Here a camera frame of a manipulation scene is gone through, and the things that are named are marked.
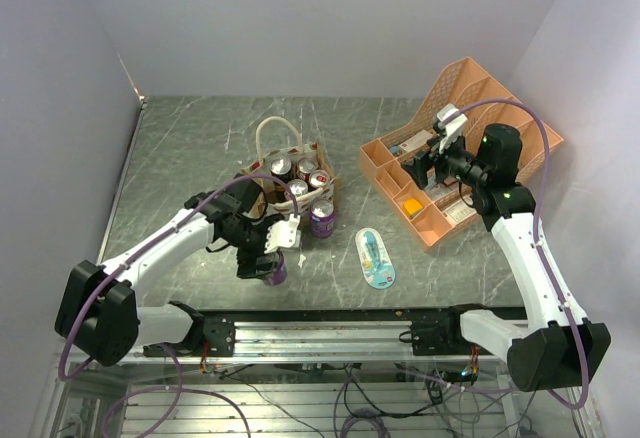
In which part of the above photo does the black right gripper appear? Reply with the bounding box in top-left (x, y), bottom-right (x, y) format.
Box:
top-left (401, 129), bottom-right (489, 188)

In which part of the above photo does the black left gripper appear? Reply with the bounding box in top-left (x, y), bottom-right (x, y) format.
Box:
top-left (223, 213), bottom-right (285, 280)

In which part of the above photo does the purple Fanta can front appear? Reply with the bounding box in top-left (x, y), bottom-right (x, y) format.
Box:
top-left (266, 252), bottom-right (287, 286)

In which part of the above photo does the purple fanta can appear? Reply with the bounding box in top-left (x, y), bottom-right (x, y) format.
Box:
top-left (266, 252), bottom-right (287, 286)
top-left (309, 199), bottom-right (335, 238)

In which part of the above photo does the red cola can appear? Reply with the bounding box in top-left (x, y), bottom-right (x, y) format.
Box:
top-left (285, 178), bottom-right (309, 200)
top-left (296, 157), bottom-right (318, 181)

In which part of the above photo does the watermelon canvas bag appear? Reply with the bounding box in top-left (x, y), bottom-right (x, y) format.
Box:
top-left (240, 116), bottom-right (339, 217)

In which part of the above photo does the black yellow beverage can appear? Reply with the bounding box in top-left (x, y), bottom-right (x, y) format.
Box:
top-left (269, 156), bottom-right (293, 199)

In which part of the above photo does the blue Red Bull can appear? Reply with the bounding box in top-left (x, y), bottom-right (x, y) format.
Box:
top-left (308, 169), bottom-right (331, 190)

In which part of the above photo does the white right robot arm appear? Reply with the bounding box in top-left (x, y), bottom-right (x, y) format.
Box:
top-left (402, 124), bottom-right (611, 392)

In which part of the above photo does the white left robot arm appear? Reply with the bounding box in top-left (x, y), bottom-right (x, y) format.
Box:
top-left (54, 176), bottom-right (298, 379)

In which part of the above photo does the purple Fanta can by bag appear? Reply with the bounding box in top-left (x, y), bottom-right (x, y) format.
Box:
top-left (309, 199), bottom-right (335, 238)

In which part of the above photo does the red cola can in bag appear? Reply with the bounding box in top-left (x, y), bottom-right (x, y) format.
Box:
top-left (296, 157), bottom-right (318, 181)

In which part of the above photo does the red white box in organizer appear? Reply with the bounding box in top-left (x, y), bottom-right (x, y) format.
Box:
top-left (397, 130), bottom-right (433, 155)

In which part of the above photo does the yellow block in organizer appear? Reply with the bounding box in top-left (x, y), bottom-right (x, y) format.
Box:
top-left (402, 198), bottom-right (424, 219)

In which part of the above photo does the orange plastic desk organizer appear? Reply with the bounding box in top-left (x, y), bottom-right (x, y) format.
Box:
top-left (359, 57), bottom-right (545, 251)

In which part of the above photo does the white card in organizer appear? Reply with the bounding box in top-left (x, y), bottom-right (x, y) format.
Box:
top-left (442, 201), bottom-right (476, 226)

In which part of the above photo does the blue correction tape package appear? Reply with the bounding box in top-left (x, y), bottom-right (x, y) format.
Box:
top-left (355, 228), bottom-right (396, 290)

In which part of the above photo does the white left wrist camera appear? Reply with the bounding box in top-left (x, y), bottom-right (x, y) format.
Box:
top-left (264, 214), bottom-right (301, 254)

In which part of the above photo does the aluminium mounting rail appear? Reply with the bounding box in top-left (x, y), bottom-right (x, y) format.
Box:
top-left (119, 318), bottom-right (516, 363)

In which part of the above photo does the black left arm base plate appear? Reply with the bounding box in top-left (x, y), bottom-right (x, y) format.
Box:
top-left (170, 310), bottom-right (236, 357)

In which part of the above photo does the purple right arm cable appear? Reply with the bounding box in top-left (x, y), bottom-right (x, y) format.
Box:
top-left (394, 98), bottom-right (589, 411)

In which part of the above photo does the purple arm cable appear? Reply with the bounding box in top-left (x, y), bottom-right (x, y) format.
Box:
top-left (394, 98), bottom-right (589, 411)
top-left (57, 173), bottom-right (301, 438)

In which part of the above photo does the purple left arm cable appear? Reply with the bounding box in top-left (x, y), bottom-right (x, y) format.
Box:
top-left (57, 173), bottom-right (301, 438)

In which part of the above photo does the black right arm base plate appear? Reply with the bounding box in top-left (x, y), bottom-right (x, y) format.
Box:
top-left (398, 304), bottom-right (484, 356)

